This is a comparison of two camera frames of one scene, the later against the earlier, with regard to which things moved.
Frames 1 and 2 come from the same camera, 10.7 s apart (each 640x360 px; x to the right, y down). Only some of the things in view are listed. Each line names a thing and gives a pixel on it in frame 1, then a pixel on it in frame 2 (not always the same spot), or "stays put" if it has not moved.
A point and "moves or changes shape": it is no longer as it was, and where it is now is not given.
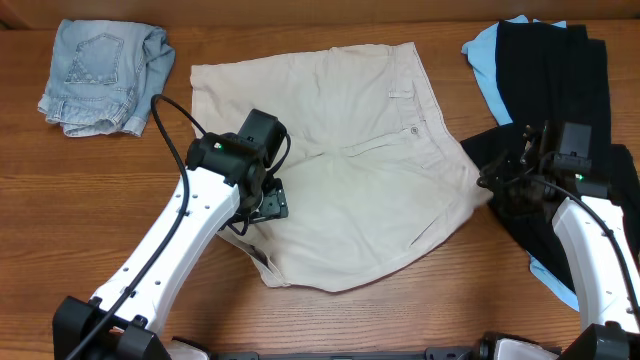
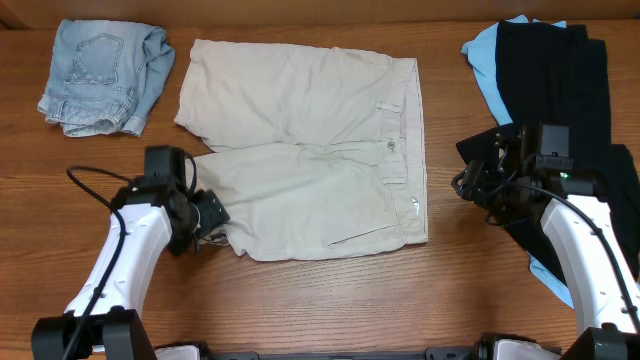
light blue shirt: (484, 49) stays put
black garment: (551, 74) stays put
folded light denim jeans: (103, 75) stays put
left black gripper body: (273, 203) → (211, 215)
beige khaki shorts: (376, 170) moves or changes shape
